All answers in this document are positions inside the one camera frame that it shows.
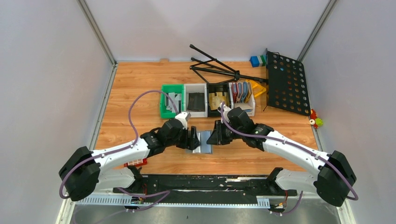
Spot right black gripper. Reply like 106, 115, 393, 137
207, 120, 244, 146

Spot grey card holder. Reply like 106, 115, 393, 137
185, 130, 213, 154

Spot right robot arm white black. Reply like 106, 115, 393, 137
207, 104, 359, 207

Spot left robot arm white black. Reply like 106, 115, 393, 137
58, 119, 200, 202

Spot white cards in green bin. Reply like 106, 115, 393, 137
165, 92, 182, 113

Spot yellow brown packet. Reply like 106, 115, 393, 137
209, 92, 229, 111

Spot white plastic bin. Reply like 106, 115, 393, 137
183, 84, 208, 118

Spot white bin with wallets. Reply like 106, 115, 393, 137
228, 81, 255, 116

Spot black plastic bin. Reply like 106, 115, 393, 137
206, 84, 232, 117

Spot green plastic bin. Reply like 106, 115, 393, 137
160, 84, 185, 119

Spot red toy brick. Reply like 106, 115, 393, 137
124, 158, 147, 167

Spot black music stand tripod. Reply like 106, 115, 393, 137
189, 44, 269, 84

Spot blue green toy blocks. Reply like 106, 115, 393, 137
249, 55, 267, 68

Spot black perforated stand plate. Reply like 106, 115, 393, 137
266, 51, 311, 116

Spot small colourful toy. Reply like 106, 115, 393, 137
309, 109, 324, 129

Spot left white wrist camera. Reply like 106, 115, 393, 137
175, 112, 191, 129

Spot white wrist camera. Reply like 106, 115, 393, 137
175, 112, 191, 129
219, 105, 231, 123

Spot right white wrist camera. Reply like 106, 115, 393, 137
219, 105, 231, 123

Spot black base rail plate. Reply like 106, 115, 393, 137
76, 174, 305, 209

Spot yellow triangle frame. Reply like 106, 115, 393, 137
246, 80, 267, 98

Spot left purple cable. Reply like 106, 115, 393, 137
58, 90, 180, 200

